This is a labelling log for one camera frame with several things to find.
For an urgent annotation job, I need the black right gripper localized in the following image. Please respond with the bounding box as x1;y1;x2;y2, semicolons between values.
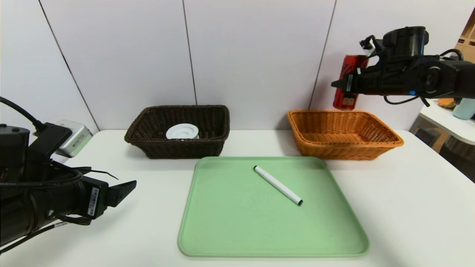
331;73;382;98

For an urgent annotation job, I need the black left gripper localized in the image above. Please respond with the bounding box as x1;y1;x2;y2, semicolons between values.
50;175;137;220

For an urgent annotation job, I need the red soda can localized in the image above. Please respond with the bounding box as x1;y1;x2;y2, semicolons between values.
332;55;368;111

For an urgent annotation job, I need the white plastic sink strainer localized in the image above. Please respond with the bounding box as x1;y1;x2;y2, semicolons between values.
166;123;200;140

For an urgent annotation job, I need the orange wicker basket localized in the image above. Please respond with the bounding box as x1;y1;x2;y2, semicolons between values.
287;110;404;161

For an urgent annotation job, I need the dark brown wicker basket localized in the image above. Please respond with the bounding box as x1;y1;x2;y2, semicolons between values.
124;105;231;159

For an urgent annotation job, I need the white side table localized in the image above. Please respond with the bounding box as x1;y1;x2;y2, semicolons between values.
419;99;475;146

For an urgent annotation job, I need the white marker pen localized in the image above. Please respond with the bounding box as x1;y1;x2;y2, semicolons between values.
253;165;304;206

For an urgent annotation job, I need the light green plastic tray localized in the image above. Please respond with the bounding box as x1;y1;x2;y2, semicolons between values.
178;156;370;257

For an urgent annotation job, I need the teal cup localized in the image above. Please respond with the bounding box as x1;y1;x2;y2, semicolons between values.
452;98;475;120

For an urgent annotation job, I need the wooden shelf unit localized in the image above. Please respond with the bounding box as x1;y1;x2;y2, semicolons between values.
455;7;475;63

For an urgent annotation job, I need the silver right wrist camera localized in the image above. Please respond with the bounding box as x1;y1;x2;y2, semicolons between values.
359;35;383;57

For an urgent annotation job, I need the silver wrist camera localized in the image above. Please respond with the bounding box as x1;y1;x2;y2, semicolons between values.
359;35;383;57
55;119;93;158

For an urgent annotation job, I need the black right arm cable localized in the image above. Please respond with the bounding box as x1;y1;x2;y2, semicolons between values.
383;93;432;107

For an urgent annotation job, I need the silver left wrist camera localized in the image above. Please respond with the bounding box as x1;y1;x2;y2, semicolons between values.
55;119;93;158

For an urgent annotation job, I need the black left camera cable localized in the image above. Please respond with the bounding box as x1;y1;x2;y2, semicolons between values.
0;96;47;132

